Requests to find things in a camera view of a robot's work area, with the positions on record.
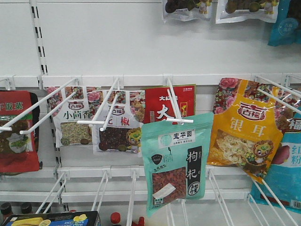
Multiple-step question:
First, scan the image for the yellow white-fungus snack pouch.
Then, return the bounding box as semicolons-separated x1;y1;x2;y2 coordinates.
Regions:
207;78;283;183

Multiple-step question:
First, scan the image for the clear dried fruit bag left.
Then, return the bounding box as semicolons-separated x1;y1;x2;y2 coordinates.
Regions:
162;0;212;22

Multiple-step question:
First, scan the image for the blue bag upper right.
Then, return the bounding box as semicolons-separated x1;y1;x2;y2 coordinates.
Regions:
268;0;301;47

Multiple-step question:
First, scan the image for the white slotted shelf upright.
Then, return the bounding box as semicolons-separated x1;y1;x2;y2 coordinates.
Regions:
29;0;48;75

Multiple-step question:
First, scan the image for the clear dried fruit bag right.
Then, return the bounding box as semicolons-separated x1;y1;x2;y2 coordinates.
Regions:
215;0;279;24

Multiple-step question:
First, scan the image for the red date snack bag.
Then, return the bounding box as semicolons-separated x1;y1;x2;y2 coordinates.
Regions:
144;84;196;124

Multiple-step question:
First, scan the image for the white peppercorn spice bag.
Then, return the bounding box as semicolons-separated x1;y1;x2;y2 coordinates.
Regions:
92;90;146;156

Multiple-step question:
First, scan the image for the black Franzzi cookie box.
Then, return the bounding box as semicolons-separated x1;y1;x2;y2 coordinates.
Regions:
2;211;101;226

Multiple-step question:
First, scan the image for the red pickled vegetable bag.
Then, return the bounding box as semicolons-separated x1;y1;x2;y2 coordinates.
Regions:
0;90;40;176

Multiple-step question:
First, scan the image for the white display hook far left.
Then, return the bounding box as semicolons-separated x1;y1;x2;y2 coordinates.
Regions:
0;76;81;132

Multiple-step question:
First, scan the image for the teal goji berry pouch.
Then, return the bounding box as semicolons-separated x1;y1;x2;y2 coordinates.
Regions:
141;113;214;217

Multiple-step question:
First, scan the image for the white fennel spice bag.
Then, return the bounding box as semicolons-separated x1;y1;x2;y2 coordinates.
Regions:
48;86;103;148

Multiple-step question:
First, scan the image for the white display hook left-centre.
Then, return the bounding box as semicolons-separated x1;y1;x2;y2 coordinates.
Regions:
77;76;123;132

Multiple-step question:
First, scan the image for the clear dried fruit bag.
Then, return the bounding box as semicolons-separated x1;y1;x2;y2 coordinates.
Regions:
215;0;279;24
162;0;212;22

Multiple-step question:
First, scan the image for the white display hook centre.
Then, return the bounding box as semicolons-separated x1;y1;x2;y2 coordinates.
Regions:
163;74;194;125

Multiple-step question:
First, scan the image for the red capped sauce bottle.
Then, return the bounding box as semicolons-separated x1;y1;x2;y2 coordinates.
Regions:
110;212;121;226

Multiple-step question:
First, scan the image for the blue sweet potato noodle bag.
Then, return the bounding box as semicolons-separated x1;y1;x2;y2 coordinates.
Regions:
264;114;301;213

